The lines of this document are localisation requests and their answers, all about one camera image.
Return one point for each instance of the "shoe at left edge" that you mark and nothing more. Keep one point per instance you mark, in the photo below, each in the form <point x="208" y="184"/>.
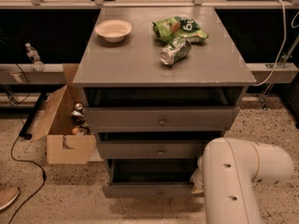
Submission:
<point x="8" y="196"/>

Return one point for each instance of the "grey drawer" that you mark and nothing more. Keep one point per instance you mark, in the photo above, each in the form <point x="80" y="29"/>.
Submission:
<point x="152" y="150"/>
<point x="160" y="119"/>
<point x="150" y="178"/>

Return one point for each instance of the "grey top drawer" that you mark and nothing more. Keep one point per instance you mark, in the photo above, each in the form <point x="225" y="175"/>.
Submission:
<point x="160" y="119"/>

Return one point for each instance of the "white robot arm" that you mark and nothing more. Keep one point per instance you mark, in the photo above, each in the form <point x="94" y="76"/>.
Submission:
<point x="226" y="172"/>

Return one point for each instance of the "grey bottom drawer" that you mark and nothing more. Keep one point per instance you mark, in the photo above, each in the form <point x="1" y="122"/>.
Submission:
<point x="150" y="178"/>

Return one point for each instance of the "items inside cardboard box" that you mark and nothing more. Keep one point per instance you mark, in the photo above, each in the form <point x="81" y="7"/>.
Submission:
<point x="81" y="126"/>

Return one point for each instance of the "green chip bag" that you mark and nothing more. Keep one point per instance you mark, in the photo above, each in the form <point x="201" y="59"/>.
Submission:
<point x="168" y="29"/>

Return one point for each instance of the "black metal leg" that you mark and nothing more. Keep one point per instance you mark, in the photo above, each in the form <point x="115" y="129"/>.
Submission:
<point x="24" y="130"/>

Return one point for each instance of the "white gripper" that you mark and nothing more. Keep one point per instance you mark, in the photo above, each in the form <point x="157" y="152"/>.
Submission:
<point x="197" y="180"/>

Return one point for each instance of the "grey drawer cabinet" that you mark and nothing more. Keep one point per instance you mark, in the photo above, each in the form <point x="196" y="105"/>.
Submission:
<point x="130" y="73"/>

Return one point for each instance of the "grey middle drawer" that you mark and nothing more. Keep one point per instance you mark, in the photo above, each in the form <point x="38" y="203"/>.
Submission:
<point x="152" y="150"/>

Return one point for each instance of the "clear plastic water bottle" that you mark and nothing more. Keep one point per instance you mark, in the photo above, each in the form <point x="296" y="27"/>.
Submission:
<point x="33" y="55"/>

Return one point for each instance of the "crushed green soda can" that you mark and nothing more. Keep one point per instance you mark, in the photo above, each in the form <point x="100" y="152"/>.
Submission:
<point x="175" y="51"/>

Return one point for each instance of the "white bowl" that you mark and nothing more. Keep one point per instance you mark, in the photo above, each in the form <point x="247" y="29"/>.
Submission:
<point x="113" y="31"/>

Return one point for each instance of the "cardboard box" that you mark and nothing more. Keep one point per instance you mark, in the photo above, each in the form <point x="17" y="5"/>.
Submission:
<point x="64" y="144"/>

